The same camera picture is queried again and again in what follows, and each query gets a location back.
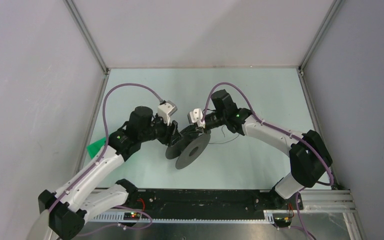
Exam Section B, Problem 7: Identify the purple camera cable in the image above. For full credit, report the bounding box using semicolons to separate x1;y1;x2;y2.
47;83;165;213
201;82;335;240

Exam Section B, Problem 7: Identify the black perforated spool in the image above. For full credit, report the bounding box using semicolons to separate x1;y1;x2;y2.
165;133;211;170

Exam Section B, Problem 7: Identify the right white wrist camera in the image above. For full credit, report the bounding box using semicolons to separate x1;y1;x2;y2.
187;108;206;129

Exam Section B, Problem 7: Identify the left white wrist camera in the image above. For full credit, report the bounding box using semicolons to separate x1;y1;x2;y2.
156;101;178;126

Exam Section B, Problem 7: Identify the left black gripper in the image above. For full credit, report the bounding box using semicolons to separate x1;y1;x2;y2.
139;112;183;147

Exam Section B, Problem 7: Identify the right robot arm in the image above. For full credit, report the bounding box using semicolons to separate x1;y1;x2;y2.
187;89;334;209

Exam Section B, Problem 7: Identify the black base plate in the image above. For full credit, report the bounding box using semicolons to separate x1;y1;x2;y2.
124;188;304;221

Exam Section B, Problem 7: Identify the thin black wire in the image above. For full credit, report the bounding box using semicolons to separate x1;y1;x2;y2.
208;125;241;145

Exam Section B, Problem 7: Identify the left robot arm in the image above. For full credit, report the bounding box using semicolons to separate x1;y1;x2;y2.
27;101;180;240

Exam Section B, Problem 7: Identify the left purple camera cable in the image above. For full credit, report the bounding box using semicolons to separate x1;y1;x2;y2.
47;83;165;213

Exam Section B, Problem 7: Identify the left small circuit board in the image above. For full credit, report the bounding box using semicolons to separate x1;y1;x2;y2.
123;211;142;221

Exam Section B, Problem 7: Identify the green plastic bin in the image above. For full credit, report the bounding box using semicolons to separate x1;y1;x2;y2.
86;137;106;159

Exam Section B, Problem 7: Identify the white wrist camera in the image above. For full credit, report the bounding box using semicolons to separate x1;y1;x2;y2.
156;101;178;126
187;108;206;129

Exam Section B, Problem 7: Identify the small circuit board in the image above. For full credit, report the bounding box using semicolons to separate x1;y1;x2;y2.
273;217;292;224
123;211;142;221

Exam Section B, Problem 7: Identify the right small circuit board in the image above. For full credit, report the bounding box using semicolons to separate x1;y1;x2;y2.
273;217;292;224

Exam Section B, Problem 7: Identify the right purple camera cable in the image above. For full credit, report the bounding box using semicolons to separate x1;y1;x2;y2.
201;82;335;240

